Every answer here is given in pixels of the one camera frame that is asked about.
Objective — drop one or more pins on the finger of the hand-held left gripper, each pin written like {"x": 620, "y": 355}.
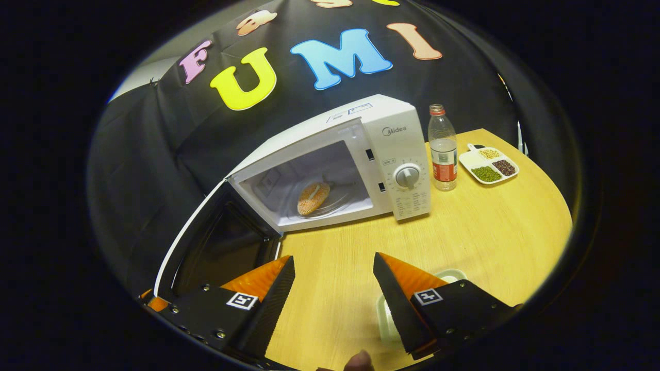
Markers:
{"x": 157, "y": 304}

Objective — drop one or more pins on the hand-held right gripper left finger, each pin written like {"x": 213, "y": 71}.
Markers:
{"x": 268, "y": 309}

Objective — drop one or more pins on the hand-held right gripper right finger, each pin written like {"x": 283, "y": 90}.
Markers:
{"x": 397, "y": 309}

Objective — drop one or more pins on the sugared bread bun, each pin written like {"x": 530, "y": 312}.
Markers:
{"x": 312, "y": 198}

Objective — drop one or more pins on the white microwave oven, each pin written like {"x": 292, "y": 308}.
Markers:
{"x": 397, "y": 154}

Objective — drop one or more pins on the cream square plate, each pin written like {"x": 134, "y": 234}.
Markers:
{"x": 386, "y": 322}

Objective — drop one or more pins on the glass turntable plate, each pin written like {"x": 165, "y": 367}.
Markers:
{"x": 341, "y": 198}

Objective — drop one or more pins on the clear plastic bottle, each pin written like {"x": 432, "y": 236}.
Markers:
{"x": 443, "y": 165}

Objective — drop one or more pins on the white divided bean dish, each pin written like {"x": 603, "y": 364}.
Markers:
{"x": 472, "y": 161}

